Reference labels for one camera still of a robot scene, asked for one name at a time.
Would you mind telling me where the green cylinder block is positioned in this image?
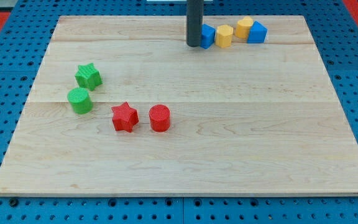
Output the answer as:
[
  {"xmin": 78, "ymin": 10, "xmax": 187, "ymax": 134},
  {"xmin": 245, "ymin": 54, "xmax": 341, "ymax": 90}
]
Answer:
[{"xmin": 67, "ymin": 87, "xmax": 93, "ymax": 114}]

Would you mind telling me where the red star block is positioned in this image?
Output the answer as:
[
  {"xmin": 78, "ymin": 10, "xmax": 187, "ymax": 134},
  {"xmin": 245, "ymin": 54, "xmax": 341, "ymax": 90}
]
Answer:
[{"xmin": 111, "ymin": 102, "xmax": 139, "ymax": 133}]

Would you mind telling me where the light wooden board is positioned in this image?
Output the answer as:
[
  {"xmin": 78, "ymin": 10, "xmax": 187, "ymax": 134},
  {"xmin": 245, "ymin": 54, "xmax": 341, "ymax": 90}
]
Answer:
[{"xmin": 0, "ymin": 16, "xmax": 358, "ymax": 197}]

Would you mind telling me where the yellow hexagon block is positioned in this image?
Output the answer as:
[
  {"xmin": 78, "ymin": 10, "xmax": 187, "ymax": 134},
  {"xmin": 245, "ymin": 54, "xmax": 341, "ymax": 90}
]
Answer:
[{"xmin": 215, "ymin": 25, "xmax": 234, "ymax": 48}]

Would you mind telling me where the blue triangle block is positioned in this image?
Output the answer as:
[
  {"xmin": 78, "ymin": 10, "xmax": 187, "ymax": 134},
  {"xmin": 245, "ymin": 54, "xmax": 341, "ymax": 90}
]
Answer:
[{"xmin": 247, "ymin": 21, "xmax": 268, "ymax": 44}]

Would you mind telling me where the yellow heart block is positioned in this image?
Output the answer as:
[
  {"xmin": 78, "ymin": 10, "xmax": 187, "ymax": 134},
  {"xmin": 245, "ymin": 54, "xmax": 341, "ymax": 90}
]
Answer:
[{"xmin": 234, "ymin": 16, "xmax": 254, "ymax": 39}]

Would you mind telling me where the green star block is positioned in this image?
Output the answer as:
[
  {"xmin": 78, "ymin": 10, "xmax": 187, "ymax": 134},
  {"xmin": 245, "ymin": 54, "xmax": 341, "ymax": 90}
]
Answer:
[{"xmin": 75, "ymin": 63, "xmax": 103, "ymax": 91}]

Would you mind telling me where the red cylinder block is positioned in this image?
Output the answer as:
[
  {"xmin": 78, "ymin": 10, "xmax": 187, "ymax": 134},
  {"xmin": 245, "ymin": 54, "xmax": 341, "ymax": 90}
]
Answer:
[{"xmin": 149, "ymin": 105, "xmax": 170, "ymax": 132}]

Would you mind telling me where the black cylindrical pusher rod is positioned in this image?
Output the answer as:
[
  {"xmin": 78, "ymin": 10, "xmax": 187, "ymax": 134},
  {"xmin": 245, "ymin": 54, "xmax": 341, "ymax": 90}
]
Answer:
[{"xmin": 186, "ymin": 0, "xmax": 204, "ymax": 47}]

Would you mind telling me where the blue cube block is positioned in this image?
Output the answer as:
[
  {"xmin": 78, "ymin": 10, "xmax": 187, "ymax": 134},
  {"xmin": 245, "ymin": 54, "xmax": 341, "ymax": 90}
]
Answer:
[{"xmin": 200, "ymin": 24, "xmax": 216, "ymax": 49}]

